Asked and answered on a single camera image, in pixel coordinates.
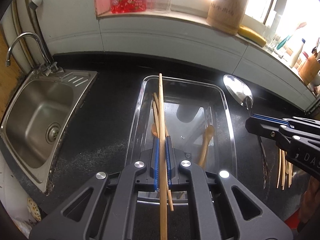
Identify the stainless steel sink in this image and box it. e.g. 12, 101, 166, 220
1, 69, 97, 193

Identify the yellow sponge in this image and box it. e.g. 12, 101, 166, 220
238, 25, 267, 47

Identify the bamboo chopstick five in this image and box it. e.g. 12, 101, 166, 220
281, 150, 286, 190

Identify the chrome faucet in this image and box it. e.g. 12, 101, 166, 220
5, 32, 65, 77

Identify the clear plastic tray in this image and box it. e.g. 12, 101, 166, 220
124, 74, 238, 205

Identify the left bamboo utensil holder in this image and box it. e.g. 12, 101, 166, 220
206, 0, 248, 35

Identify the bamboo chopstick six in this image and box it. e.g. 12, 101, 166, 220
288, 163, 293, 187

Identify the bamboo chopstick four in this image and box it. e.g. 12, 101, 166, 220
276, 149, 282, 189

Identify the bamboo chopstick one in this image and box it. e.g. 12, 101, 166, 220
152, 92, 175, 212

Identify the bamboo chopstick two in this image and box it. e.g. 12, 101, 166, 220
152, 101, 159, 137

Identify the teal toothbrush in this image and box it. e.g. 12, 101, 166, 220
276, 35, 292, 50

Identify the white handled orange spoon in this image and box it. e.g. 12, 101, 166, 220
151, 123, 158, 138

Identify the wooden cutting board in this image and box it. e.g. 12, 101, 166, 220
0, 34, 24, 120

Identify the brown wooden spoon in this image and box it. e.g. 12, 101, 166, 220
198, 125, 215, 168

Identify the bamboo utensil holder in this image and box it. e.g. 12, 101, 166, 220
206, 0, 248, 35
298, 55, 320, 85

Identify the person right hand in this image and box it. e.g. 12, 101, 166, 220
298, 177, 319, 223

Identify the right bamboo utensil holder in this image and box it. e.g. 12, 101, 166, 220
298, 55, 320, 85

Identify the steel spoon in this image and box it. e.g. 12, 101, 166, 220
223, 74, 268, 189

